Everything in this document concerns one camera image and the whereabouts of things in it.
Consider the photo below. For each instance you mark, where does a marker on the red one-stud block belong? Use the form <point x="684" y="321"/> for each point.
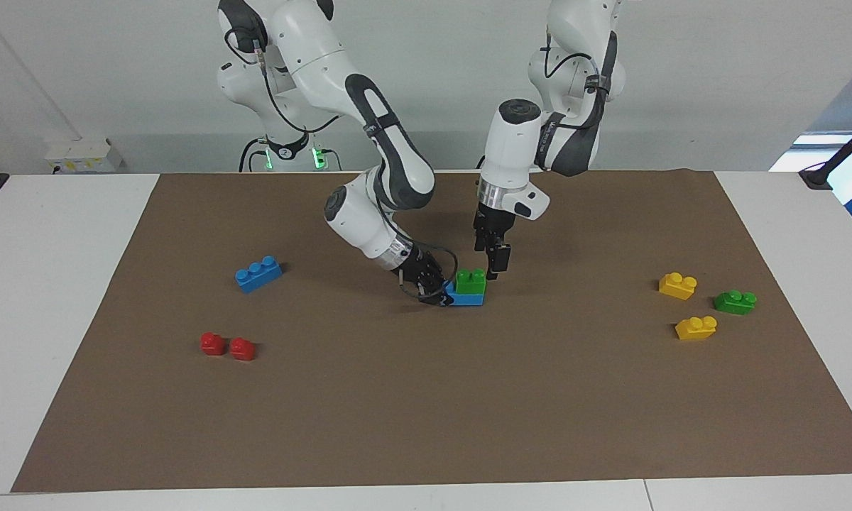
<point x="242" y="349"/>
<point x="212" y="344"/>

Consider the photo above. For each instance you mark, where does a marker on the blue three-stud block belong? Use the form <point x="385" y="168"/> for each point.
<point x="468" y="299"/>
<point x="258" y="275"/>

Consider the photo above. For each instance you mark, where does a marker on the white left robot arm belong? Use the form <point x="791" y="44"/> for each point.
<point x="511" y="142"/>

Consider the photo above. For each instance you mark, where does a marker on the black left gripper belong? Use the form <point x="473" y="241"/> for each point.
<point x="493" y="223"/>

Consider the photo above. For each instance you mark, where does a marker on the brown paper mat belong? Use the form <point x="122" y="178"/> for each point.
<point x="426" y="411"/>

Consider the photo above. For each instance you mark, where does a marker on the white wall socket box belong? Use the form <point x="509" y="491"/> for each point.
<point x="84" y="156"/>

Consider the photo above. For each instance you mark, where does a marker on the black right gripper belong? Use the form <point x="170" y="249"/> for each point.
<point x="415" y="271"/>

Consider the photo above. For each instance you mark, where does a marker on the green two-stud block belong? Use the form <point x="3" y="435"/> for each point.
<point x="735" y="303"/>
<point x="471" y="282"/>

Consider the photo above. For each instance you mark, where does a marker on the black slanted stand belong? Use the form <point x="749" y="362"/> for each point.
<point x="841" y="152"/>

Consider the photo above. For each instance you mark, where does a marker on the yellow two-stud block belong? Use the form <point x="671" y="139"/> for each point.
<point x="696" y="328"/>
<point x="677" y="286"/>

